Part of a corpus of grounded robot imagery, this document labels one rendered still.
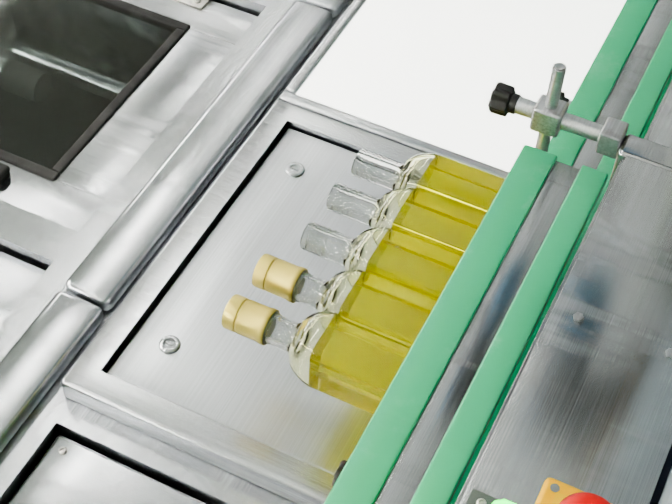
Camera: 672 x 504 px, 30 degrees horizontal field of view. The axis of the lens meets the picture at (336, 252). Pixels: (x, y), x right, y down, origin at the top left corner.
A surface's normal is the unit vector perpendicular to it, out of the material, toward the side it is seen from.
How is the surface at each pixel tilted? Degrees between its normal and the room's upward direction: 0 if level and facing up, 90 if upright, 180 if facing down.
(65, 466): 90
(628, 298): 90
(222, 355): 90
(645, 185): 90
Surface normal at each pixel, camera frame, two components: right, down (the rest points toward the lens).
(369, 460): 0.03, -0.64
